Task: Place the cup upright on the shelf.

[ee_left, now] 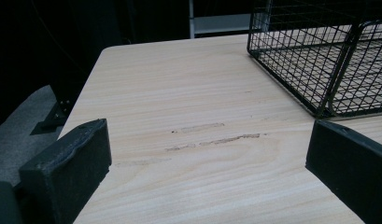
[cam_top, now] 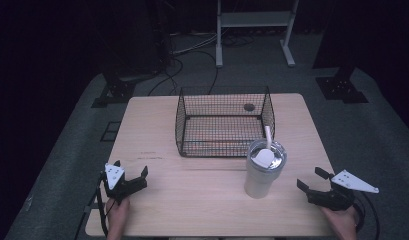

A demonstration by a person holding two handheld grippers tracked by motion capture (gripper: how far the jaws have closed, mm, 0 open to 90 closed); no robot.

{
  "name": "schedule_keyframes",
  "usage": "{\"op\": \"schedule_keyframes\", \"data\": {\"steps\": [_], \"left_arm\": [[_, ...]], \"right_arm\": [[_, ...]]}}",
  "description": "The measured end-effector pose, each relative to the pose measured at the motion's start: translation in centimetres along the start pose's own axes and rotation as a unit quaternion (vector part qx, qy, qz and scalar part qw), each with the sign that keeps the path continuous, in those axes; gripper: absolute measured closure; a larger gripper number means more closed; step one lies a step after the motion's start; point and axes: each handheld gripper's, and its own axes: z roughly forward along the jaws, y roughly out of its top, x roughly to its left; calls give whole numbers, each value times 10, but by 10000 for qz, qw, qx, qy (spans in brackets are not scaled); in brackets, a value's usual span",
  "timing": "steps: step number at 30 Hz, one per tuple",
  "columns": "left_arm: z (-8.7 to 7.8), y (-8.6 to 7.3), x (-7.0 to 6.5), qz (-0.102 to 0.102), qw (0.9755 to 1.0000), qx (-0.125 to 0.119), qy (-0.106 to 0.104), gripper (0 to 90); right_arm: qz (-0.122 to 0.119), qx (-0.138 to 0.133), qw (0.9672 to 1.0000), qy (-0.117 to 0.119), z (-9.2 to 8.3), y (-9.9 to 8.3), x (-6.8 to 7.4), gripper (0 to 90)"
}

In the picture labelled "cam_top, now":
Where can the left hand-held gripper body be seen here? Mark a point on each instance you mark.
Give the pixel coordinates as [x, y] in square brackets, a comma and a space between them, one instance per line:
[117, 186]

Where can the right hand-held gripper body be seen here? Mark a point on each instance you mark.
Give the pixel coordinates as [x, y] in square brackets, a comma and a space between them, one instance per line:
[335, 196]

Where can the white tumbler with straw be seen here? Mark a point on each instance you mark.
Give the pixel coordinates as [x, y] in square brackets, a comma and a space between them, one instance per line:
[263, 170]

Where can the person's right hand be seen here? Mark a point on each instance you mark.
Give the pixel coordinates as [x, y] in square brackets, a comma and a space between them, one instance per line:
[342, 223]

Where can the person's left hand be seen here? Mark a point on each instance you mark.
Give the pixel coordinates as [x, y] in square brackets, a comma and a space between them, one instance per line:
[118, 216]

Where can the black stand base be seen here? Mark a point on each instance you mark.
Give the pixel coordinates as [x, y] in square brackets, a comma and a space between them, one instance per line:
[340, 88]
[117, 91]

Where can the dark round disc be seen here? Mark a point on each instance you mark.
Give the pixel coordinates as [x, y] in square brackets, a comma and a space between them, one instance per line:
[249, 107]

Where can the white metal stand frame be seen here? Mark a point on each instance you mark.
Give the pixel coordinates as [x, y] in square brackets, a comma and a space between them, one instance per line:
[255, 18]

